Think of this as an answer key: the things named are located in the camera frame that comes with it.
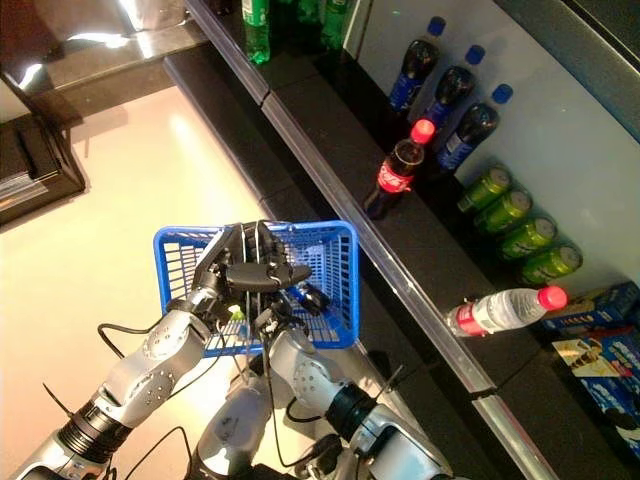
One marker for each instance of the wide blue Oreo box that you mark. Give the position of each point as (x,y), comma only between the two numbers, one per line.
(605,380)

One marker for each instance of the Coca-Cola bottle red cap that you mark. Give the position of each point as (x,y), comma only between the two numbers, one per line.
(397,170)

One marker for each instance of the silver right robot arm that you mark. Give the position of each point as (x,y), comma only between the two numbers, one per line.
(325,385)

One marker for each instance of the dark shelf board plain edge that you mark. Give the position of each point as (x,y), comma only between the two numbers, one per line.
(600,50)

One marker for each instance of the clear water bottle red cap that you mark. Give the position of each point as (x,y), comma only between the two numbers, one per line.
(505,310)

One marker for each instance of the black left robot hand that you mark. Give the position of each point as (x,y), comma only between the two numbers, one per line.
(250,265)

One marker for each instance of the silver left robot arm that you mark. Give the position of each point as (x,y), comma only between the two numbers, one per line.
(150,360)

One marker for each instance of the blue plastic shopping basket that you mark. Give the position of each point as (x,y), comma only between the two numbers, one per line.
(345,280)

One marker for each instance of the low black base shelf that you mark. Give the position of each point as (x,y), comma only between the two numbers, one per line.
(280,165)

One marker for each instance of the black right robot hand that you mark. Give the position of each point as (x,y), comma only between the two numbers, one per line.
(277,317)

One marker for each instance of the narrow blue Oreo box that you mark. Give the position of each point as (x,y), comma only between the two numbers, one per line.
(600,310)

